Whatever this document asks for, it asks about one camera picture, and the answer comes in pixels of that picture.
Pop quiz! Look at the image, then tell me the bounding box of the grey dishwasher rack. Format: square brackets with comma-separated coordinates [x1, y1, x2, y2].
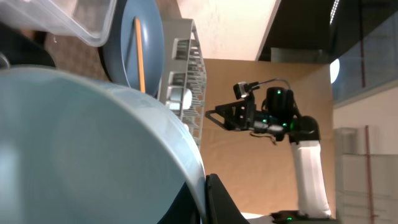
[157, 19, 206, 146]

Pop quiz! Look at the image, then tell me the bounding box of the dark blue plate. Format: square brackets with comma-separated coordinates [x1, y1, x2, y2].
[99, 0, 165, 96]

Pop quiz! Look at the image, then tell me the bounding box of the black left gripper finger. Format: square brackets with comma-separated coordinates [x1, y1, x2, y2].
[205, 174, 249, 224]

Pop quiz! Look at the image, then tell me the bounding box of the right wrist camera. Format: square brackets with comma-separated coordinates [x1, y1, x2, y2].
[233, 82, 250, 100]

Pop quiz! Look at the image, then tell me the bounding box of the light blue cup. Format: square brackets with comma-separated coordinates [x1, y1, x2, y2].
[166, 88, 193, 110]

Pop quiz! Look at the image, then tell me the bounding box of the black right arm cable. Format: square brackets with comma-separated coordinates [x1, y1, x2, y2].
[248, 77, 292, 91]

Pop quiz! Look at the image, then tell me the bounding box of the brown serving tray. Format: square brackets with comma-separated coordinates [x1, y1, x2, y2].
[44, 33, 109, 82]

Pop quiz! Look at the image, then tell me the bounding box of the light blue rice bowl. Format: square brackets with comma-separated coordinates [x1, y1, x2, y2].
[1, 67, 208, 223]

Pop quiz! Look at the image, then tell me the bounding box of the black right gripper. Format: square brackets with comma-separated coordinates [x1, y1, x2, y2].
[205, 93, 264, 131]

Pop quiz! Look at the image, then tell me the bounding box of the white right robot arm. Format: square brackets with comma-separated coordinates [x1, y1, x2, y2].
[205, 87, 331, 220]

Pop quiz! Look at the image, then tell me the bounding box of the clear plastic bin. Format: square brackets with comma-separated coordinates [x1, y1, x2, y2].
[1, 0, 117, 47]

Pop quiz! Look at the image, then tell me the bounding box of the wooden chopstick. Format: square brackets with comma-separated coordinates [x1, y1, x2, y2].
[134, 18, 146, 93]

